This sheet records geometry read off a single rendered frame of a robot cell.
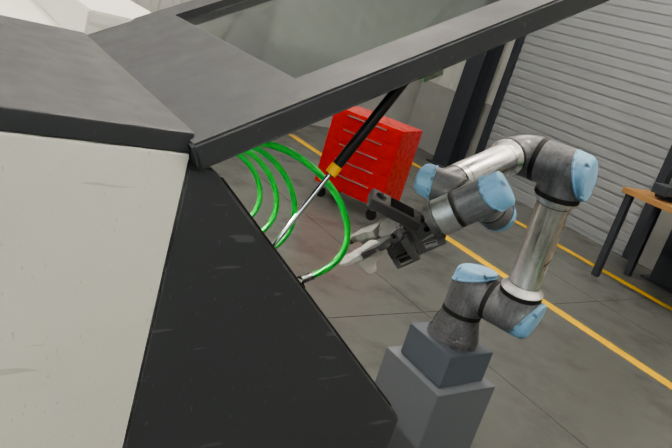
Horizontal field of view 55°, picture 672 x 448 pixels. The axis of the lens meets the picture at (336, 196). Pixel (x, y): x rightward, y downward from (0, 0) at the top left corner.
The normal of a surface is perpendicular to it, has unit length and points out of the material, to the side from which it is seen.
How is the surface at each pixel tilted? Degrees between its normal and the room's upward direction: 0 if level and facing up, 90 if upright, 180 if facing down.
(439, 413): 90
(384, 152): 90
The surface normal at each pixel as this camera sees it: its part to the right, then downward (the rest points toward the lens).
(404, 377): -0.80, -0.07
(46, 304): 0.51, 0.39
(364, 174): -0.50, 0.11
